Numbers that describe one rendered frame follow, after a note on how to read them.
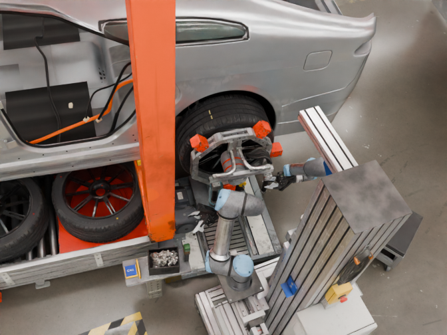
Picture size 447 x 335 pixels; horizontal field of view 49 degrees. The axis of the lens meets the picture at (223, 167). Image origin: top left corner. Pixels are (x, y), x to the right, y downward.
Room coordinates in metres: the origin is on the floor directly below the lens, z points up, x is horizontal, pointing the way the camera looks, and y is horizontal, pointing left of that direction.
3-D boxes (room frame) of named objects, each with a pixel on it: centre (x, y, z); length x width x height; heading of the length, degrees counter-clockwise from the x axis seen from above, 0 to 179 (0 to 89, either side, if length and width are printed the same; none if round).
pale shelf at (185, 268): (1.24, 0.34, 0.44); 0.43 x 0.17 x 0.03; 113
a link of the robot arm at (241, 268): (1.09, -0.18, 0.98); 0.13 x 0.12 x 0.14; 86
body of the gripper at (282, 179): (1.81, -0.42, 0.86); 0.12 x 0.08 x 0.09; 112
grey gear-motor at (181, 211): (1.80, 0.28, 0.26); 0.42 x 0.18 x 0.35; 23
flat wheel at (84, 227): (1.74, 0.85, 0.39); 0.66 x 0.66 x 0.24
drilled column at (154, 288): (1.23, 0.37, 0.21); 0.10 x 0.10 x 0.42; 23
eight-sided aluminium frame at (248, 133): (1.91, -0.04, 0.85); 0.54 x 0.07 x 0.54; 113
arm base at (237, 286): (1.09, -0.19, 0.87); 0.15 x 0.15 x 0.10
